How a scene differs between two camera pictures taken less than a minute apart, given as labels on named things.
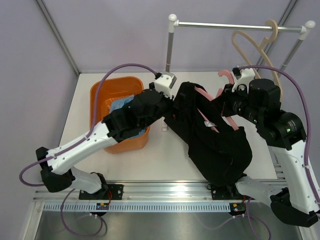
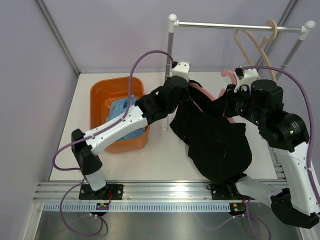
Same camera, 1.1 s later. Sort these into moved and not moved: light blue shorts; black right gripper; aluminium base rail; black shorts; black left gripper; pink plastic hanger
Moved: black left gripper; pink plastic hanger
Not moved: light blue shorts; aluminium base rail; black right gripper; black shorts
